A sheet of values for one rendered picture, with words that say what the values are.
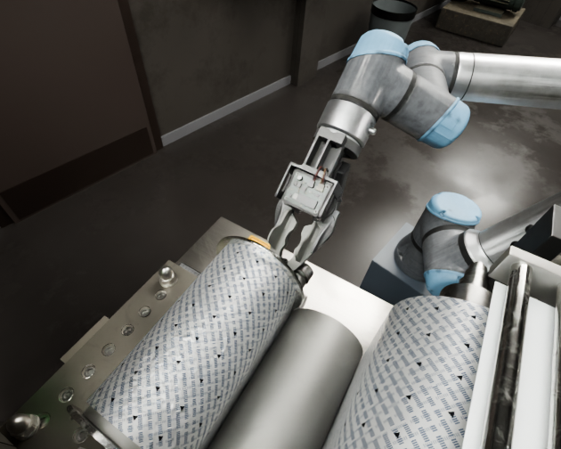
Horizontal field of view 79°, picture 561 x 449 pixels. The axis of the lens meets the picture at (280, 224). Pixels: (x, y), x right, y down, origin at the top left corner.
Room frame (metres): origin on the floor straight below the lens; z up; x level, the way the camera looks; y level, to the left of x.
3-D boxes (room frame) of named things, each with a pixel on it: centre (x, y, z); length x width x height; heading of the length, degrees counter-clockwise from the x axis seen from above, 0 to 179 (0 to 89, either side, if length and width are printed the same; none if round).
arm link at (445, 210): (0.58, -0.40, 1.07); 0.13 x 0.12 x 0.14; 173
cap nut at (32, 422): (0.08, 0.37, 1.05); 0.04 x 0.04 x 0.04
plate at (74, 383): (0.20, 0.26, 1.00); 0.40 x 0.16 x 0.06; 154
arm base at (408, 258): (0.58, -0.41, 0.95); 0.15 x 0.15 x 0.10
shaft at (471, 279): (0.23, -0.24, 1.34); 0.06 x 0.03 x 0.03; 154
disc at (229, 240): (0.26, 0.02, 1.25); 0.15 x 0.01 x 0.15; 64
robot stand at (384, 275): (0.58, -0.41, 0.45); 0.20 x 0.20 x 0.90; 52
